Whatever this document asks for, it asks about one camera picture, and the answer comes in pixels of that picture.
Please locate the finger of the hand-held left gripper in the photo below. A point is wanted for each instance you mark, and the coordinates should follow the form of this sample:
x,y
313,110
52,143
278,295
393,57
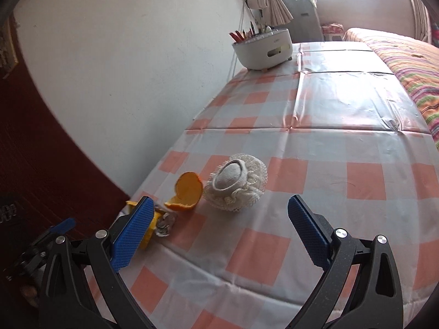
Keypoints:
x,y
63,225

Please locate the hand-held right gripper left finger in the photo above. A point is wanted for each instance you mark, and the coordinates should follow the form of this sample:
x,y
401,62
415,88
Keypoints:
x,y
132,233

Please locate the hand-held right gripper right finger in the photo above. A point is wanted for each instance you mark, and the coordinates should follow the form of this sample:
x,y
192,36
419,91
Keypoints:
x,y
308,234

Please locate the yellow packet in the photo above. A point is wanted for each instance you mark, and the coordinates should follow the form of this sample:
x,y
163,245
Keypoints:
x,y
153,226

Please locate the foil wrapper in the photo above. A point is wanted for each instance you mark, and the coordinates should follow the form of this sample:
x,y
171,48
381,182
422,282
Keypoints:
x,y
166,224

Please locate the orange peel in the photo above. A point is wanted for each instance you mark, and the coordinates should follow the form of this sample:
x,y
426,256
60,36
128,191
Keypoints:
x,y
188,188

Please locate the white foam fruit net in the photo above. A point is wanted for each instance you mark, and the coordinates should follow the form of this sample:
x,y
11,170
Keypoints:
x,y
240,181

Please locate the person's left hand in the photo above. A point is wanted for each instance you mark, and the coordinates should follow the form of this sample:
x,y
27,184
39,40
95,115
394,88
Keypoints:
x,y
30,294

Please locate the dark red wooden panel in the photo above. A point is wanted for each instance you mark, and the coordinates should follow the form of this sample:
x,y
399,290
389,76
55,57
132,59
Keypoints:
x,y
41,150

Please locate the orange checked tablecloth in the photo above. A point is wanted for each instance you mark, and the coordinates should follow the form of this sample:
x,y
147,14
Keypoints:
x,y
325,137

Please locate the white round pot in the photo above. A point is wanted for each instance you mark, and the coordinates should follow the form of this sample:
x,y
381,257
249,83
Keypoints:
x,y
264,49

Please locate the bed with striped sheet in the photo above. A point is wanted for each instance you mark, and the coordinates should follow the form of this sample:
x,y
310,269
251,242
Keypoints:
x,y
411,65

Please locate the pink plastic stool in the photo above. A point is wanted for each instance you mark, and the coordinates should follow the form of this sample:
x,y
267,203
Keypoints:
x,y
333,31

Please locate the bunch of pencils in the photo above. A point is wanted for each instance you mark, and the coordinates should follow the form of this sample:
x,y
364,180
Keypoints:
x,y
245,34

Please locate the grey standing appliance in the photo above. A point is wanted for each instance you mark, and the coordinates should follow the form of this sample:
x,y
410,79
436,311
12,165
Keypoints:
x,y
305,17

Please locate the striped folded cloth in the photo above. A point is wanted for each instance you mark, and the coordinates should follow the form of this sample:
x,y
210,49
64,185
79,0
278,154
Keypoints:
x,y
272,3

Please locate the pink striped curtain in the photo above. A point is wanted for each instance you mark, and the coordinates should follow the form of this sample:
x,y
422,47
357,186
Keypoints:
x,y
422,13

